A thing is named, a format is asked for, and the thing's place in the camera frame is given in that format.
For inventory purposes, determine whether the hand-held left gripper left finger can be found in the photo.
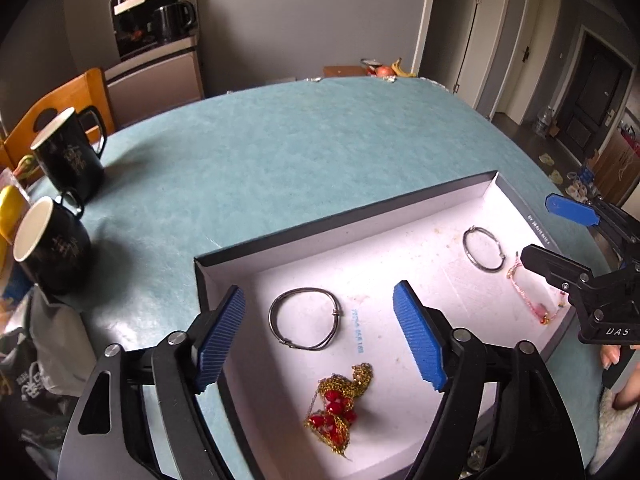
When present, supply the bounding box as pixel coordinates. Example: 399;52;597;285
59;285;247;480

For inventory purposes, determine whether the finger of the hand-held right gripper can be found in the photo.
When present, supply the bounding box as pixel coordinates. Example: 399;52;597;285
544;192;640;242
519;244;597;311

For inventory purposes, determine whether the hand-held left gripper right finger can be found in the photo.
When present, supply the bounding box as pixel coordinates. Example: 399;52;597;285
392;280;587;480

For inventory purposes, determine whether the pink beaded bracelet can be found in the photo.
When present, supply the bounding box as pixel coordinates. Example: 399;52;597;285
506;251;568;326

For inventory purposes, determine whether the shallow white cardboard box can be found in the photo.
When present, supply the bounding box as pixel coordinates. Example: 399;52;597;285
194;171;585;480

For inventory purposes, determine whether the person's right hand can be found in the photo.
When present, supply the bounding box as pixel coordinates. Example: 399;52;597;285
601;344;640;411

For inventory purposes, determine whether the brown cardboard box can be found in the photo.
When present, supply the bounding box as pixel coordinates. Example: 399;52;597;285
584;122;640;207

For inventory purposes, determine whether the large silver bangle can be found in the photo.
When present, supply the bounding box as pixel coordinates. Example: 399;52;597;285
268;287;345;352

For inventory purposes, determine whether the small silver bangle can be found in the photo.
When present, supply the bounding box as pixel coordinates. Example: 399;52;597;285
462;226;507;275

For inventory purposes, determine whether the clear water jug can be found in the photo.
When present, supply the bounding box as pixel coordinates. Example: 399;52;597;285
534;105;557;137

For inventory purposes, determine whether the dark entrance door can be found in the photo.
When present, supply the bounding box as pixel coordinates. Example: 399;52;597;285
554;29;637;157

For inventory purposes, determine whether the white fluffy cloth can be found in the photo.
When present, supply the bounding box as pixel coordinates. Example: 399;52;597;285
591;389;640;476

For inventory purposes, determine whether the printed plastic bag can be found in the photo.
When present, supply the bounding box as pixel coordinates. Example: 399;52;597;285
0;284;103;466

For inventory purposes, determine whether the black mug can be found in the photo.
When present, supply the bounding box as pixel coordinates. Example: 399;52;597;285
12;189;94;297
30;105;109;197

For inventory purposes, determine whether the bunch of bananas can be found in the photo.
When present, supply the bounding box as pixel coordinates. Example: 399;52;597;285
390;57;419;79

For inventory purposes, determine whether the yellow plastic object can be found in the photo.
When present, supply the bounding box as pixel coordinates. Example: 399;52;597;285
0;185;32;242

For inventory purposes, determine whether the grey cabinet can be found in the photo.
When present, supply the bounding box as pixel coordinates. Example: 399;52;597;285
103;35;206;132

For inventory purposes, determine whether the wooden chair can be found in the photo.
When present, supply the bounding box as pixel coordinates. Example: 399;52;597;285
0;67;117;172

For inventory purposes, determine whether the black kettle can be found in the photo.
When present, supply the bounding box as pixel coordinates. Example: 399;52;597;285
149;1;196;45

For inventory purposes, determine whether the black tea bar machine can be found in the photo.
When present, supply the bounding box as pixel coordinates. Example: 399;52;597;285
109;0;198;61

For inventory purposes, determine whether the gold necklace with red beads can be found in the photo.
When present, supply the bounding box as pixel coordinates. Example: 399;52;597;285
304;362;375;461

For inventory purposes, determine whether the white door with handle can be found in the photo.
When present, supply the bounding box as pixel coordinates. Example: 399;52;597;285
505;0;562;127

